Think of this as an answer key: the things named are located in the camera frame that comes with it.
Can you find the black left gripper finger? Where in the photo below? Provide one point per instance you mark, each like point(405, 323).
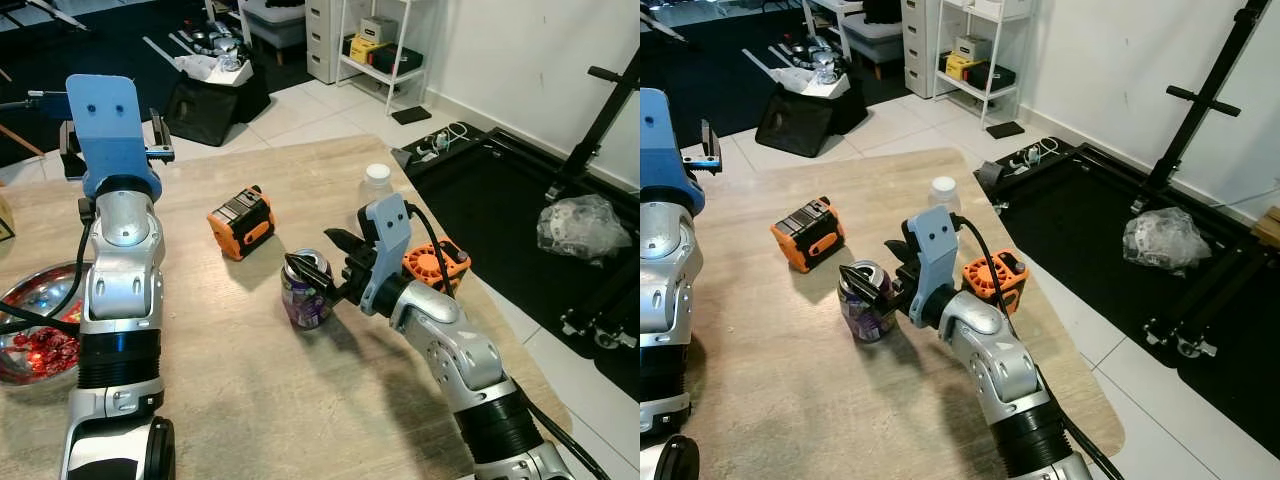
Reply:
point(158, 130)
point(710, 148)
point(70, 150)

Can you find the purple drink can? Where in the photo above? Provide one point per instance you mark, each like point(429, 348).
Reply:
point(865, 324)
point(305, 312)

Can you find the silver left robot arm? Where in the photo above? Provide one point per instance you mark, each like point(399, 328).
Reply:
point(665, 300)
point(120, 290)

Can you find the black fabric bin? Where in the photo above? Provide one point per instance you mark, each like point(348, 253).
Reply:
point(800, 125)
point(205, 115)

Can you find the clear bottle white cap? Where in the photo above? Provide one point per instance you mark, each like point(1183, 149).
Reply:
point(943, 190)
point(376, 185)

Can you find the orange black battery pack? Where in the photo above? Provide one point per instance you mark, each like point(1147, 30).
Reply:
point(240, 225)
point(805, 235)

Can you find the white plastic bag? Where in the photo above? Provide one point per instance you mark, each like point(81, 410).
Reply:
point(205, 68)
point(800, 80)

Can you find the orange black fan tool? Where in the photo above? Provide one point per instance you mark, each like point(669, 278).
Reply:
point(440, 265)
point(995, 278)

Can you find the large dark carpet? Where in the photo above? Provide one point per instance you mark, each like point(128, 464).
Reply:
point(730, 60)
point(120, 50)

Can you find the black floor mat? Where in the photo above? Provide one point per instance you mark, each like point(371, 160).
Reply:
point(1060, 230)
point(480, 210)

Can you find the light wooden table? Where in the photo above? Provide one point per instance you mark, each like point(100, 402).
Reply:
point(800, 420)
point(250, 400)

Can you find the small black floor pad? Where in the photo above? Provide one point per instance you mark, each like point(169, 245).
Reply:
point(410, 115)
point(1005, 130)

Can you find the metal bowl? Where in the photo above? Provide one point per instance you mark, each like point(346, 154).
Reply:
point(20, 290)

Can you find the crumpled clear plastic bag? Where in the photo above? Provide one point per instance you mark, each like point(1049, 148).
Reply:
point(1165, 240)
point(580, 230)

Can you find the grey upholstered stool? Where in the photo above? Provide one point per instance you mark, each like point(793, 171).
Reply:
point(872, 40)
point(275, 25)

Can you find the white shelf rack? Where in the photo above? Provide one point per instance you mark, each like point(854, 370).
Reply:
point(975, 97)
point(378, 79)

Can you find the white drawer cabinet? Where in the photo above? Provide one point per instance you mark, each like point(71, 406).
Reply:
point(322, 40)
point(918, 50)

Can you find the flat black case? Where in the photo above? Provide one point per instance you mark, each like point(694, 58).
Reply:
point(400, 62)
point(992, 78)

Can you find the yellow box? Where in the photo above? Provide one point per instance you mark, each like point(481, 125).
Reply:
point(362, 52)
point(957, 67)

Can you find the beige box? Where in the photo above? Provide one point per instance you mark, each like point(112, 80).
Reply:
point(972, 48)
point(378, 28)

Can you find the long brown cardboard box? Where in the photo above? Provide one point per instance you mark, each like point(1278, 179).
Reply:
point(1272, 225)

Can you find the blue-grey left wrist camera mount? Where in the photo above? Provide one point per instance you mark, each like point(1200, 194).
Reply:
point(105, 130)
point(665, 150)

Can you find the black metal stand frame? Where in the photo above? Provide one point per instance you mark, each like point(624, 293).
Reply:
point(600, 120)
point(1200, 100)

